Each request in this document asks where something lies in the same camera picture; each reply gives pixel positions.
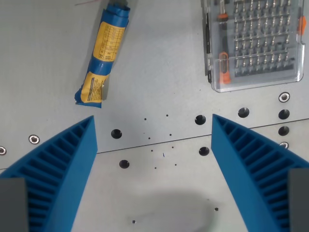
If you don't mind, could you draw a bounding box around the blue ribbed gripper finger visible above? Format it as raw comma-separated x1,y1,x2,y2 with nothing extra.
211,114,309,232
0,115,98,232

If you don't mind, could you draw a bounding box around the rolled blue bag yellow label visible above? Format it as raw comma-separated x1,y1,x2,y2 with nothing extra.
74,0,131,110

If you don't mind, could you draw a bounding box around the clear plastic screwdriver bit case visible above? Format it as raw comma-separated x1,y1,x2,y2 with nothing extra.
201,0,307,93

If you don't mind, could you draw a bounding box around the black bit rack with bits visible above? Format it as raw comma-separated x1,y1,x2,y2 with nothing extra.
233,0,298,78

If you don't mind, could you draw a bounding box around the orange black extension shaft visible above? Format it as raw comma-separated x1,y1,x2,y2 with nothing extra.
216,0,229,33

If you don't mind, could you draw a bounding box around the orange case latch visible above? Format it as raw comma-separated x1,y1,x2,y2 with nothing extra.
297,15,307,35

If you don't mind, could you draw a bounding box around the orange black screwdriver handle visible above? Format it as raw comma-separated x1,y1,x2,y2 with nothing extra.
218,51,233,85

